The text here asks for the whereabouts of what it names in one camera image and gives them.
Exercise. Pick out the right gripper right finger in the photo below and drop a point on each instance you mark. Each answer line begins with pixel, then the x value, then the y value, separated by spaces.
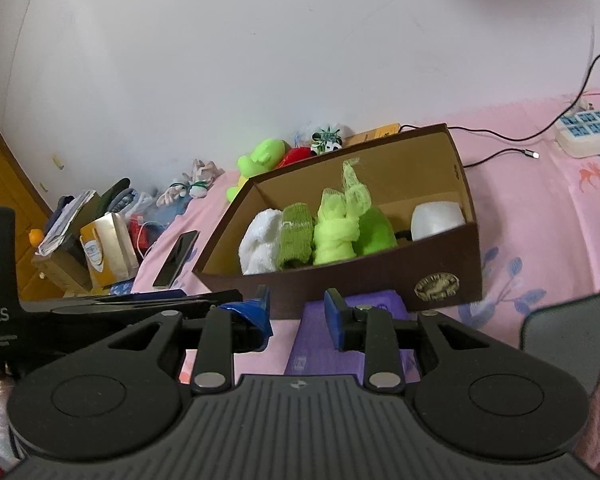
pixel 371 332

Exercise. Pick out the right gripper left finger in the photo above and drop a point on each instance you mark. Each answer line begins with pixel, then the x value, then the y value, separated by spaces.
pixel 238 327

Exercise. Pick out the white fluffy towel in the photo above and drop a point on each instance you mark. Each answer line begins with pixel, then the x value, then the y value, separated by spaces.
pixel 259 249

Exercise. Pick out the neon green mesh sponge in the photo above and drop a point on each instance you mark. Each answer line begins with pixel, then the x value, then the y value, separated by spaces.
pixel 337 224

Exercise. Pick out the dark green knitted cloth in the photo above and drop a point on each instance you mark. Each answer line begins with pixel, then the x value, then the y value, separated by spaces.
pixel 296 237

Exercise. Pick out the white round soft object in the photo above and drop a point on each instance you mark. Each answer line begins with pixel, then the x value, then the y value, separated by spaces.
pixel 433 218

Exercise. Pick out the purple tissue pack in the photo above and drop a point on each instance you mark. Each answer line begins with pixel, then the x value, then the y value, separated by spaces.
pixel 314 353

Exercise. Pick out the black smartphone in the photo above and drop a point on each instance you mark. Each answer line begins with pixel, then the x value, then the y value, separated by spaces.
pixel 176 259

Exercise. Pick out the brown cardboard box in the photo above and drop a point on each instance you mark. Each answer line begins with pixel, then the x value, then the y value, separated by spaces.
pixel 390 214

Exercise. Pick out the yellow white paper bag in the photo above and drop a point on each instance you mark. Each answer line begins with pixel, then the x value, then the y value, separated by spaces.
pixel 109 252

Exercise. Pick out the white green plush toy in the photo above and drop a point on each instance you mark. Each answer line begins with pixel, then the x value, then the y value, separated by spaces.
pixel 194 185

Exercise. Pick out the green yellow plush dinosaur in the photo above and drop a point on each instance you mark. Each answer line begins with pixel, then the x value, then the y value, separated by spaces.
pixel 264 158

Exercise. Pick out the red plush toy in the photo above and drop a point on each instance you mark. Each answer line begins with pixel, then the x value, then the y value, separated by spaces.
pixel 295 155

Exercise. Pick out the yellow cardboard box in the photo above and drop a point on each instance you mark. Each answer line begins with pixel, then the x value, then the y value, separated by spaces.
pixel 372 134

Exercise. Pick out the panda plush toy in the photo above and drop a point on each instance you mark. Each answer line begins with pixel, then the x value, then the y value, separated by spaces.
pixel 326 137

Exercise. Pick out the grey phone on stand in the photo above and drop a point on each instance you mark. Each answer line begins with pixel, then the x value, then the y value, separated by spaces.
pixel 567 336

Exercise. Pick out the pink patterned bedsheet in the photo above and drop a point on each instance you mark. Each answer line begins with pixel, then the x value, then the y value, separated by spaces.
pixel 539 228

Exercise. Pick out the white power strip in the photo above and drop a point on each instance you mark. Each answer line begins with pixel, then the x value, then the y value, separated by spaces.
pixel 578 135

